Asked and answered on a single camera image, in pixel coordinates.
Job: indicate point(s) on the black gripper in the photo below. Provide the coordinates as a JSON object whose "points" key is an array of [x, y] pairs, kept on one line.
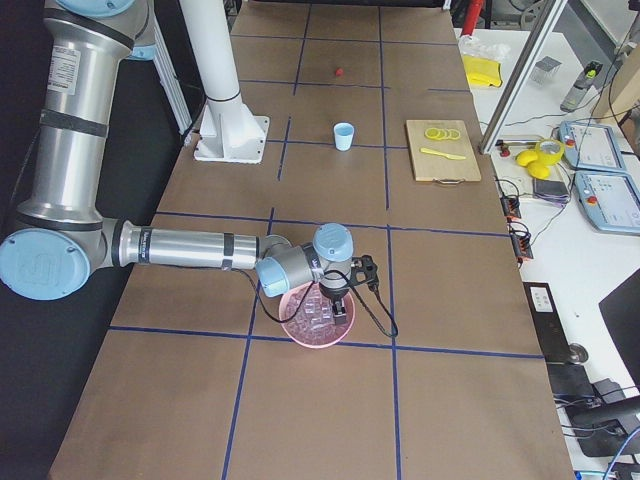
{"points": [[336, 297]]}

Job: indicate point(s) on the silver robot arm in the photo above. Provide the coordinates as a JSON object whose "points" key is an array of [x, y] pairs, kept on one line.
{"points": [[60, 238]]}

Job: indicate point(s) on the light blue cup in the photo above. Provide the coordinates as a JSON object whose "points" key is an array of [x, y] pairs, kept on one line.
{"points": [[343, 136]]}

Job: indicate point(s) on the pink bowl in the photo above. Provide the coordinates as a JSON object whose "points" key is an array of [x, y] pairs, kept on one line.
{"points": [[313, 325]]}

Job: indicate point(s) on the yellow plastic knife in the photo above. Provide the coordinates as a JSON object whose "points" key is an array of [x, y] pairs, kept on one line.
{"points": [[449, 156]]}

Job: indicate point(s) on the wooden cutting board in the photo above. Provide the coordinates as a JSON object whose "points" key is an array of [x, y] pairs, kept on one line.
{"points": [[429, 168]]}

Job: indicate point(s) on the lemon slices row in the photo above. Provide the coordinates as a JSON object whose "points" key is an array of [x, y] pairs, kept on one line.
{"points": [[442, 134]]}

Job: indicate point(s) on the dark phone stack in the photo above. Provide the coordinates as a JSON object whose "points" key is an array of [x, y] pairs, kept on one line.
{"points": [[552, 191]]}

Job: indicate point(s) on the yellow tape roll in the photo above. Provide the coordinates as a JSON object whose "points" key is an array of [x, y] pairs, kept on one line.
{"points": [[549, 151]]}

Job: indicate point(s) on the yellow cloth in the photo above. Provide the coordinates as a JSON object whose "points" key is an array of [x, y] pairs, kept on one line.
{"points": [[481, 71]]}

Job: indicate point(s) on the lower teach pendant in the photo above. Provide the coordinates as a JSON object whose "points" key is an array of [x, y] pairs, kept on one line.
{"points": [[609, 200]]}

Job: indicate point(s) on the teach pendant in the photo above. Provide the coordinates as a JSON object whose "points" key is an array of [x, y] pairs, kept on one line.
{"points": [[609, 200], [591, 146]]}

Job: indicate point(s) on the clear plastic wrap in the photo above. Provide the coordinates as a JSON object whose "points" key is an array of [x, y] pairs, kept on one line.
{"points": [[472, 46]]}

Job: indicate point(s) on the upper teach pendant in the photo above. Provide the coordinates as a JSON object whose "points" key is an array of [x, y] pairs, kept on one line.
{"points": [[591, 146]]}

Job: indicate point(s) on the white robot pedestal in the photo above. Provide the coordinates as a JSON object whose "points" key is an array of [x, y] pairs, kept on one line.
{"points": [[229, 132]]}

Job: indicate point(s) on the aluminium frame post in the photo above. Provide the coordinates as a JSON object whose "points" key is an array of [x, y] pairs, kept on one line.
{"points": [[543, 26]]}

